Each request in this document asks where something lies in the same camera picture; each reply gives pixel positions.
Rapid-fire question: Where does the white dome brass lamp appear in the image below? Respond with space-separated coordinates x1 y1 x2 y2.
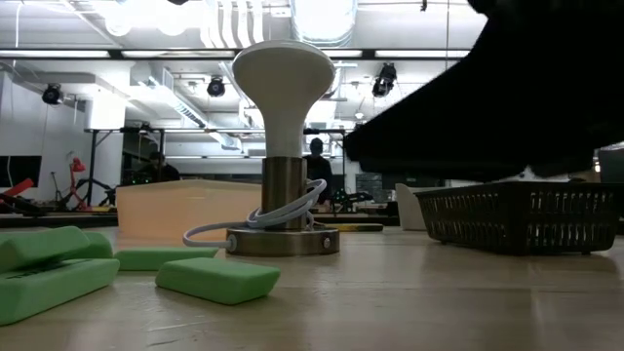
226 39 341 258

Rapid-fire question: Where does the green eraser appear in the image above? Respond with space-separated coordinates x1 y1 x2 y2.
0 257 121 327
155 256 282 306
0 224 92 274
72 231 115 260
114 246 220 272

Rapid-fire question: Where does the grey plastic bin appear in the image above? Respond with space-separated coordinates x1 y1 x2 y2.
396 182 428 231

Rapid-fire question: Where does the orange plastic bin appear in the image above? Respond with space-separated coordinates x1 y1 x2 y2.
115 178 264 241

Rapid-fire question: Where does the black mesh basket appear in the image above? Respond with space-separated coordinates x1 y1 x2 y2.
413 180 623 256

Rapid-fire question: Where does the black background metal stand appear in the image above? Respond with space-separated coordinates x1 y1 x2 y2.
85 126 347 211

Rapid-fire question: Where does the black bar with light strips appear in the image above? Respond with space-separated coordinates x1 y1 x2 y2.
0 47 472 61

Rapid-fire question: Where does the red desk lamp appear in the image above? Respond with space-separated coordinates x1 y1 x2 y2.
69 156 94 212

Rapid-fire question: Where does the red bar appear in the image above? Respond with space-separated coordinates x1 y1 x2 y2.
0 177 36 201

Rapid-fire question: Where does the black computer monitor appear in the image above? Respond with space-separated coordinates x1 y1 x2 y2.
598 145 624 184

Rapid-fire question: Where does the black wall screen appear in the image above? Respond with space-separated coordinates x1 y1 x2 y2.
0 154 43 189

